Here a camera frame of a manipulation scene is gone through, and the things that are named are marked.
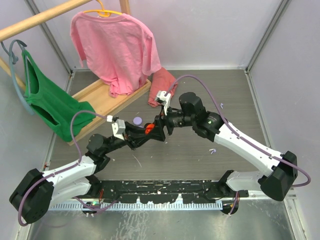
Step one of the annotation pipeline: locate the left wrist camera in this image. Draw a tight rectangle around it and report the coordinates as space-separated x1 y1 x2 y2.
111 119 126 140

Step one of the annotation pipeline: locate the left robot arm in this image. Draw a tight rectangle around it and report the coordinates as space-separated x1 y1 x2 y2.
9 128 157 227

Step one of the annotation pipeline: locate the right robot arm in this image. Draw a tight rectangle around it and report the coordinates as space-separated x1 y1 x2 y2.
123 91 298 202

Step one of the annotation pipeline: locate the grey-blue hanger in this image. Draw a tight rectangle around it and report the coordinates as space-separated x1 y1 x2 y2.
0 39 35 116

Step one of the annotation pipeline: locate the salmon folded shirt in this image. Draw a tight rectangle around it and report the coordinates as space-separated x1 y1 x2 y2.
148 67 176 107

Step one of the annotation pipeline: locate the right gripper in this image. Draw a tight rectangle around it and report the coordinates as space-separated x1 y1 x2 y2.
146 104 195 142

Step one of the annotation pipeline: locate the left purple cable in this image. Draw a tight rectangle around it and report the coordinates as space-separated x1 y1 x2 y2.
17 110 113 227

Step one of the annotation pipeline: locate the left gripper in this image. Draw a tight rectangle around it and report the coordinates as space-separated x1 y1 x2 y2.
102 121 151 155

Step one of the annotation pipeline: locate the white cable duct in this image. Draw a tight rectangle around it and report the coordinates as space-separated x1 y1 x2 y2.
49 200 223 211

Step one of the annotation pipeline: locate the lilac earbud case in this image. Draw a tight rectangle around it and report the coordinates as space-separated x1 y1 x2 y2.
132 116 143 126

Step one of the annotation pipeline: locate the orange earbud case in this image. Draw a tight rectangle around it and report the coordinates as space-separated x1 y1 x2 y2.
145 123 155 135

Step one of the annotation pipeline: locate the green tank top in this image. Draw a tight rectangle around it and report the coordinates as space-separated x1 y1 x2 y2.
21 50 95 142

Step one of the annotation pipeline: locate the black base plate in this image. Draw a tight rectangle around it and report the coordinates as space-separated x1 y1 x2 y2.
78 180 236 204

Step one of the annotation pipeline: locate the pink t-shirt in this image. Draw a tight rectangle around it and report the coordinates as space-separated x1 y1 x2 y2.
70 12 162 98

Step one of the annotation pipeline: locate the yellow hanger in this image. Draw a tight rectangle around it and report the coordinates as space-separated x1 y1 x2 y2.
83 0 122 18

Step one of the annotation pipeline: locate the wooden clothes rack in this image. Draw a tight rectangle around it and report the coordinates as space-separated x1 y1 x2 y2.
0 0 131 90

